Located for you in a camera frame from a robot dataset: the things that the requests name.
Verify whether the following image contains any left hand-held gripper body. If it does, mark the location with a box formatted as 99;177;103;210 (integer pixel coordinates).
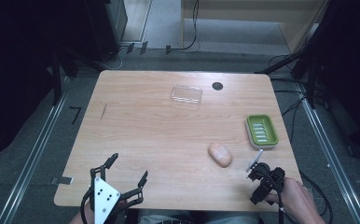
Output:
89;175;130;224

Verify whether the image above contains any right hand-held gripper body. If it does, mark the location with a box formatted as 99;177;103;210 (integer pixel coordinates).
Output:
245;148;286;206

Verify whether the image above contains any green soap dish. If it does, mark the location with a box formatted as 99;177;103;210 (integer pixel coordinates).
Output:
244;114;280;149

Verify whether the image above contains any pink soap bar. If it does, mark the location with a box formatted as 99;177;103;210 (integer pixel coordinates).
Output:
207;142;234;169

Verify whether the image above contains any person's left hand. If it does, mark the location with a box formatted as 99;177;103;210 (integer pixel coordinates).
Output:
86;199;130;224

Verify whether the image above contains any person's right hand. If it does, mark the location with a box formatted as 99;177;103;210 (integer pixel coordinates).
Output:
264;176;318;222

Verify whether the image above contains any clear plastic lid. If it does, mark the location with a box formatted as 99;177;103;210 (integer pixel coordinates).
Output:
171;84;204;105

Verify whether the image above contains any black stand leg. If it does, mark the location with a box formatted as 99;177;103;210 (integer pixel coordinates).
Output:
255;43;312;75
50;50;62;106

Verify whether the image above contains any black cabinet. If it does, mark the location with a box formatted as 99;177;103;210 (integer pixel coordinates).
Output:
84;0;129;62

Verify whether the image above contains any light wooden furniture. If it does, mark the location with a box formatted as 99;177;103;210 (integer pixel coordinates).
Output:
181;0;328;54

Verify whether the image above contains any right hand-held gripper cable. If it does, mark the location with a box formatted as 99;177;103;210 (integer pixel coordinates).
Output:
256;169;286;224

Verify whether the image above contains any hand-held gripper cable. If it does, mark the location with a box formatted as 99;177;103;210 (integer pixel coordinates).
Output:
79;188;96;224
256;169;286;224

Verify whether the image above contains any left hand-held gripper cable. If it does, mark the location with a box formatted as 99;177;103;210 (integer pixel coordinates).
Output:
79;188;96;224

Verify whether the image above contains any black floor cable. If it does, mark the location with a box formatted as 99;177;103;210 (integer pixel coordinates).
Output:
298;170;335;224

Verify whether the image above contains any metal floor rail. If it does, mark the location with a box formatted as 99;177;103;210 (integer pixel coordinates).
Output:
296;83;360;224
0;78;72;224

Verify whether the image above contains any black hanging cable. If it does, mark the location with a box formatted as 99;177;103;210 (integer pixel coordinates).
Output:
168;0;201;52

